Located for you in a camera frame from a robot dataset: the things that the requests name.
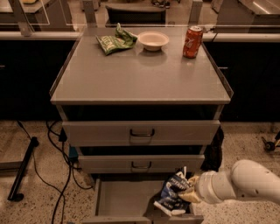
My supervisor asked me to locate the grey drawer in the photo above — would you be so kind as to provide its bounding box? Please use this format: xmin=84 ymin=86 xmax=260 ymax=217
xmin=81 ymin=177 xmax=204 ymax=224
xmin=79 ymin=155 xmax=205 ymax=173
xmin=62 ymin=120 xmax=220 ymax=147

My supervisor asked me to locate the top grey drawer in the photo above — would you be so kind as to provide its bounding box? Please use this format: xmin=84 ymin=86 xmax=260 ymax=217
xmin=62 ymin=120 xmax=220 ymax=147

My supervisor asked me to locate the black caster wheel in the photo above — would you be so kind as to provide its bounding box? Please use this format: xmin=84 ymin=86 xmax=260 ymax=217
xmin=262 ymin=131 xmax=280 ymax=152

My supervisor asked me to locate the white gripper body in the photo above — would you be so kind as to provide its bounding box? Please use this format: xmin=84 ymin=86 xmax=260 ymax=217
xmin=195 ymin=171 xmax=237 ymax=204

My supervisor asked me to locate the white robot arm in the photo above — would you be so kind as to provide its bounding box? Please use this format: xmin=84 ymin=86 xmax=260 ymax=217
xmin=178 ymin=159 xmax=280 ymax=204

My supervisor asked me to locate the blue chip bag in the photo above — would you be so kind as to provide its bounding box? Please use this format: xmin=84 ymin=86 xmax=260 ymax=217
xmin=153 ymin=166 xmax=192 ymax=216

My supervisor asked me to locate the black floor stand bar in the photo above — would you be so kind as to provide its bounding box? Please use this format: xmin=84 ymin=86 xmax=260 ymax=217
xmin=7 ymin=136 xmax=39 ymax=201

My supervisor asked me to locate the middle grey drawer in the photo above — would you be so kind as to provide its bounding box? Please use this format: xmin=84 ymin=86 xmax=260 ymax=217
xmin=79 ymin=155 xmax=205 ymax=173

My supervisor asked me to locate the grey drawer cabinet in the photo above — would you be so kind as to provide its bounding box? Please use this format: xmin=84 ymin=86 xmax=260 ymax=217
xmin=48 ymin=25 xmax=235 ymax=224

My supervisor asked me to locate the red soda can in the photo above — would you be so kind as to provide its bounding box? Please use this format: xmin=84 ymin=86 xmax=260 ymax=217
xmin=183 ymin=25 xmax=203 ymax=59

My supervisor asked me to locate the bottom grey drawer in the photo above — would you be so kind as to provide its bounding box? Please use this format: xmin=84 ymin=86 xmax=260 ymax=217
xmin=81 ymin=177 xmax=204 ymax=224

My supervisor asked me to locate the blue power adapter box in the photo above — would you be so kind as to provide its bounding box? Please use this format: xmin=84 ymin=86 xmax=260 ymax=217
xmin=68 ymin=146 xmax=79 ymax=161

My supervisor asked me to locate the black floor cable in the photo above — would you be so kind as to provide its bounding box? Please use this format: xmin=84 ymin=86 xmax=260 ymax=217
xmin=16 ymin=120 xmax=95 ymax=224

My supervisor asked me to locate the green chip bag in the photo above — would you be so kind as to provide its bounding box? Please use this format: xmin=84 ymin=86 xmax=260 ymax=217
xmin=96 ymin=24 xmax=137 ymax=55

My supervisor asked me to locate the white paper bowl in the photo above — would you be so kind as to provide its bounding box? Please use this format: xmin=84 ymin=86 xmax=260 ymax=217
xmin=137 ymin=31 xmax=169 ymax=52

